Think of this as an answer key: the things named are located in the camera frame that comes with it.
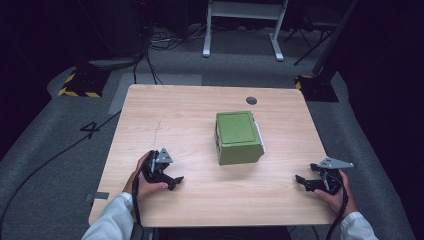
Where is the grey tape piece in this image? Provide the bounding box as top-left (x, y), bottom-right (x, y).
top-left (84, 191), bottom-right (111, 203)

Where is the black floor cable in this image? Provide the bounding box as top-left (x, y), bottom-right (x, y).
top-left (0, 110), bottom-right (122, 236)

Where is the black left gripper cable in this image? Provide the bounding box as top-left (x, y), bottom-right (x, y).
top-left (130, 171), bottom-right (145, 240)

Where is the person's left hand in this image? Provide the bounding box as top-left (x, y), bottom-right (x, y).
top-left (123, 151), bottom-right (170, 202)

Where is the bundle of black floor cables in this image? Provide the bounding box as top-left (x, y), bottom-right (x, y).
top-left (132, 23), bottom-right (209, 86)

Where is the black folding tripod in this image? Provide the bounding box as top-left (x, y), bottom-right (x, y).
top-left (283, 18), bottom-right (338, 67)

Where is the white metal stand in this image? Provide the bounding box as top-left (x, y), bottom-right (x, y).
top-left (202, 0), bottom-right (290, 63)

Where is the black base yellow striped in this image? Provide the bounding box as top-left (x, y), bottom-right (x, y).
top-left (57, 67), bottom-right (112, 99)
top-left (294, 74), bottom-right (340, 103)

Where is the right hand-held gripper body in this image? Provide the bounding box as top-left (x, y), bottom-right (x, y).
top-left (309, 157), bottom-right (355, 196)

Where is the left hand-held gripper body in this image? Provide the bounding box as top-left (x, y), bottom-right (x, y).
top-left (141, 147), bottom-right (174, 184)

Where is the person's right hand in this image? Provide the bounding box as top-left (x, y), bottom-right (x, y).
top-left (313, 169), bottom-right (359, 220)

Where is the green box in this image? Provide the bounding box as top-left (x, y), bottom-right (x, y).
top-left (213, 110), bottom-right (266, 166)

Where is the grey slanted metal pole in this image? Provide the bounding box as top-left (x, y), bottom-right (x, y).
top-left (311, 0), bottom-right (360, 76)

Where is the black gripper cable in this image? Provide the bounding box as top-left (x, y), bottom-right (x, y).
top-left (324, 176), bottom-right (350, 240)
top-left (130, 171), bottom-right (145, 240)

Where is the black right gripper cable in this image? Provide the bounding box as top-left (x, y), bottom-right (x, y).
top-left (324, 176), bottom-right (350, 240)

